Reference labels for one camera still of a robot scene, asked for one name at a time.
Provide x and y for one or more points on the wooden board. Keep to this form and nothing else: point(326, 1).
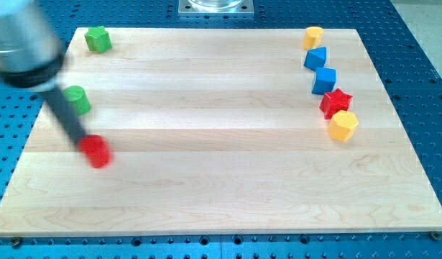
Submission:
point(216, 131)

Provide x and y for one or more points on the yellow hexagon block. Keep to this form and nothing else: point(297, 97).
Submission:
point(343, 125)

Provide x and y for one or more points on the green cylinder block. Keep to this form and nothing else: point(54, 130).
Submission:
point(77, 98)

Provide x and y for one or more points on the blue cube block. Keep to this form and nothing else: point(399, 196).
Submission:
point(324, 81)

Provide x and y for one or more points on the green star block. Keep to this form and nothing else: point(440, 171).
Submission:
point(98, 39)

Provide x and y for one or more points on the blue triangle block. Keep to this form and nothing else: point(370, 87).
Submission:
point(315, 58)

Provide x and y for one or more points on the black pusher rod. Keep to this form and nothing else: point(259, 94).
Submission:
point(64, 114)

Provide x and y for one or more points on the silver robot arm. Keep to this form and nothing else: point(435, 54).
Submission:
point(31, 57)

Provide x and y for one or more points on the red star block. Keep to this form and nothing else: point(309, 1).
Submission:
point(335, 101)

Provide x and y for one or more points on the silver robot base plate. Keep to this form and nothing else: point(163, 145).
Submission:
point(216, 8)

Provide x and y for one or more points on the yellow cylinder block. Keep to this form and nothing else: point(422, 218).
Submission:
point(313, 37)

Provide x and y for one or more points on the red cylinder block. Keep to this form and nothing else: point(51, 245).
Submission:
point(96, 150)

